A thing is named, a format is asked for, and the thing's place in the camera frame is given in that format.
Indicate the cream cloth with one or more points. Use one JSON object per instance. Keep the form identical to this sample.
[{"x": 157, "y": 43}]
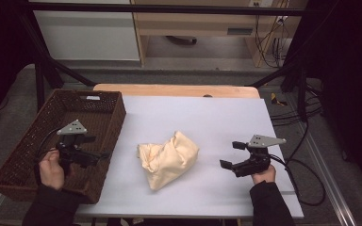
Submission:
[{"x": 169, "y": 157}]

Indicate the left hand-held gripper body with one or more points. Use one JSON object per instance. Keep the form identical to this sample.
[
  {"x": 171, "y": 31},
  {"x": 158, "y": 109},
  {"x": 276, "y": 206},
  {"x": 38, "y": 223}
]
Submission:
[{"x": 75, "y": 155}]

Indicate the wooden desk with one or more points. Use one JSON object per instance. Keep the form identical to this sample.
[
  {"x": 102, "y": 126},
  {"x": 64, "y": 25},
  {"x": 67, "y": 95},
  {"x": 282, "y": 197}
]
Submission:
[{"x": 185, "y": 26}]

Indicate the black metal stand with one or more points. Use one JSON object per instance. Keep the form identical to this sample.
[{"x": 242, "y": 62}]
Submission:
[
  {"x": 301, "y": 94},
  {"x": 39, "y": 84}
]

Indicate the person's left hand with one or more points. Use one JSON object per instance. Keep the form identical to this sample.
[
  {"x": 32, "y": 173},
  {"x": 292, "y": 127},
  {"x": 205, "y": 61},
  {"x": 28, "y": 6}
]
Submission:
[{"x": 52, "y": 171}]

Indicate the black curtain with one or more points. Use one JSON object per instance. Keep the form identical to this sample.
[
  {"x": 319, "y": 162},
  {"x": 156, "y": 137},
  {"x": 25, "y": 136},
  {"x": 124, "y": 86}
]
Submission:
[
  {"x": 348, "y": 78},
  {"x": 0, "y": 47}
]

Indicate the white cabinet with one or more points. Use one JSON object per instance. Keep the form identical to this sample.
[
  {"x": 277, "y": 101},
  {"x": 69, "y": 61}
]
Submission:
[{"x": 85, "y": 37}]

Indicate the dark curved object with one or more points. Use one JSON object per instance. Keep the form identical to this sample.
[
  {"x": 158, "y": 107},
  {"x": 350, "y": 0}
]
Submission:
[{"x": 182, "y": 40}]

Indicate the brown woven basket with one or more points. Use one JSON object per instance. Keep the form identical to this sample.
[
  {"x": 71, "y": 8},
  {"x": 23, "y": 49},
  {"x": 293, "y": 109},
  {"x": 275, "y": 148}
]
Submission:
[{"x": 106, "y": 105}]

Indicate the wooden table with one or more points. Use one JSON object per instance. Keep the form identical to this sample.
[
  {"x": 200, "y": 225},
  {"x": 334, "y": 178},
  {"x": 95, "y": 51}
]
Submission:
[{"x": 169, "y": 90}]

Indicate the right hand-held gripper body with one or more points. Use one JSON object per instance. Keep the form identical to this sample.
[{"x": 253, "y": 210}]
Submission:
[{"x": 254, "y": 164}]

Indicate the yellow black tape piece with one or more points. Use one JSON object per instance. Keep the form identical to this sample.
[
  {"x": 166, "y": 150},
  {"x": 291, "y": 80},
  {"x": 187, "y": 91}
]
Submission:
[{"x": 276, "y": 99}]

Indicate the black horizontal frame bar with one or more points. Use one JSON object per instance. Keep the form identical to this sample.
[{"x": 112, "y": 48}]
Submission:
[{"x": 169, "y": 9}]

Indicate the person's right hand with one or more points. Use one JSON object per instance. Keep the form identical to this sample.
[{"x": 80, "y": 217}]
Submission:
[{"x": 264, "y": 177}]

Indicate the white table cover sheet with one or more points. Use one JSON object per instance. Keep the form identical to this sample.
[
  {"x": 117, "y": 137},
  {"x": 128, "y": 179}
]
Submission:
[{"x": 217, "y": 119}]

